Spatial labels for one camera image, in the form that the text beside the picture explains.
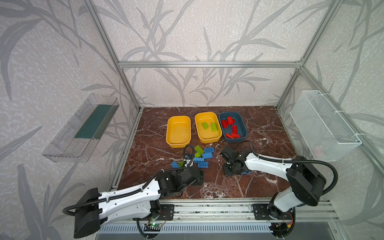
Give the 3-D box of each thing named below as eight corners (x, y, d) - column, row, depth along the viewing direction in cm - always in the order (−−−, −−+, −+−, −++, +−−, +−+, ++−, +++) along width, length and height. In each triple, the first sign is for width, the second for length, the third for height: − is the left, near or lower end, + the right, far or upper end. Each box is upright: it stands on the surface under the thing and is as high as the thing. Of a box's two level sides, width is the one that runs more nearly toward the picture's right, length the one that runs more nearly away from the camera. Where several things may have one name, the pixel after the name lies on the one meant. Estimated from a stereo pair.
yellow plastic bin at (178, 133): (165, 148, 99) (163, 143, 94) (170, 120, 115) (168, 115, 110) (190, 148, 99) (189, 143, 94) (192, 120, 115) (191, 115, 110)
